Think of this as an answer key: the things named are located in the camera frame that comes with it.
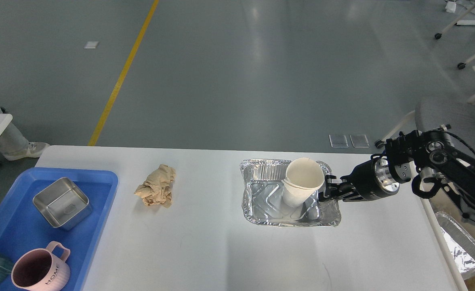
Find grey office chair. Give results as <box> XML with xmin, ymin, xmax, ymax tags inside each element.
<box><xmin>381</xmin><ymin>97</ymin><xmax>475</xmax><ymax>150</ymax></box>

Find foil tray in bin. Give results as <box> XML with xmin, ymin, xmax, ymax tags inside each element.
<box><xmin>435</xmin><ymin>212</ymin><xmax>475</xmax><ymax>280</ymax></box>

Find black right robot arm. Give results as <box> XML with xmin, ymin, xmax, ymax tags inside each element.
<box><xmin>317</xmin><ymin>124</ymin><xmax>475</xmax><ymax>226</ymax></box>

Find brown paper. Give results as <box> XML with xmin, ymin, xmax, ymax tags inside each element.
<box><xmin>134</xmin><ymin>164</ymin><xmax>176</xmax><ymax>208</ymax></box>

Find aluminium foil tray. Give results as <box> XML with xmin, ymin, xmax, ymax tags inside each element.
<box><xmin>240</xmin><ymin>158</ymin><xmax>342</xmax><ymax>227</ymax></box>

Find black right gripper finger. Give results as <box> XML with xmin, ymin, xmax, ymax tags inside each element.
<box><xmin>317</xmin><ymin>175</ymin><xmax>359</xmax><ymax>202</ymax></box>

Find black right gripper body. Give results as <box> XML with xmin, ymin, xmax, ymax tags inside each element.
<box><xmin>351</xmin><ymin>158</ymin><xmax>400</xmax><ymax>201</ymax></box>

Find white paper cup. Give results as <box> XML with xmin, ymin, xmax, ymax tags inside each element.
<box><xmin>282</xmin><ymin>157</ymin><xmax>325</xmax><ymax>207</ymax></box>

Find pink ribbed mug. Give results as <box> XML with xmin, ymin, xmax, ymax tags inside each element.
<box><xmin>11</xmin><ymin>241</ymin><xmax>71</xmax><ymax>291</ymax></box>

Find stainless steel rectangular container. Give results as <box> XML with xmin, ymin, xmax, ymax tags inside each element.
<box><xmin>32</xmin><ymin>177</ymin><xmax>93</xmax><ymax>231</ymax></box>

